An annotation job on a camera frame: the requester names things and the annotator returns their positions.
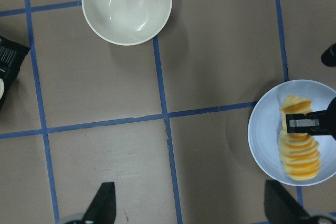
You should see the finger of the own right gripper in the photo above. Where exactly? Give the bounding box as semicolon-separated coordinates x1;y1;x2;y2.
264;180;311;224

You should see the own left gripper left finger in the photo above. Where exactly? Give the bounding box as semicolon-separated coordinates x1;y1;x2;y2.
81;182;116;224

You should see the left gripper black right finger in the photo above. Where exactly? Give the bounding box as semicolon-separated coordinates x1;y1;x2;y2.
321;44;336;67

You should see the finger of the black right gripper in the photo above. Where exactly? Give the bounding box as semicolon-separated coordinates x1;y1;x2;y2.
285;98;335;140

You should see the ridged yellow bread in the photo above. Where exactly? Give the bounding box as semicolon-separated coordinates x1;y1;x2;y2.
278;95;321;180

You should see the blue plate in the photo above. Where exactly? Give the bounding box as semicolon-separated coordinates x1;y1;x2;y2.
248;80;335;186

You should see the cream plate in rack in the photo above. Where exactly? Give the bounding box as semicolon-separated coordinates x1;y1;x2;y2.
0;79;5;99

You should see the black dish rack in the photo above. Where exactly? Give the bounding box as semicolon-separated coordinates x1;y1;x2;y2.
1;36;30;107

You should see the cream ceramic bowl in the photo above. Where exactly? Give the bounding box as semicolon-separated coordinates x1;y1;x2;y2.
81;0;172;46

